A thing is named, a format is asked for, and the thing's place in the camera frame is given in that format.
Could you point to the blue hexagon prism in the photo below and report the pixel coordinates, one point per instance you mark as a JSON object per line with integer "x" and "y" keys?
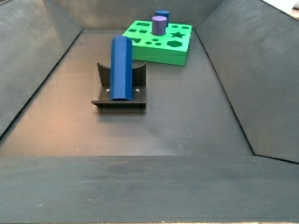
{"x": 121, "y": 75}

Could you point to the black curved holder stand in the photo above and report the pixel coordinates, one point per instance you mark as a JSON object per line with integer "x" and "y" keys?
{"x": 138, "y": 102}

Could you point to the green shape sorter block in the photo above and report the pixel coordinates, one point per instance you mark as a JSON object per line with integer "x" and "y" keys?
{"x": 166, "y": 49}

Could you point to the purple cylinder peg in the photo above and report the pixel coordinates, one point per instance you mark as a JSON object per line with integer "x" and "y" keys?
{"x": 159, "y": 24}

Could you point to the dark blue cylinder peg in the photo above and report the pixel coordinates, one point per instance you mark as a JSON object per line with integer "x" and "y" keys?
{"x": 163, "y": 13}

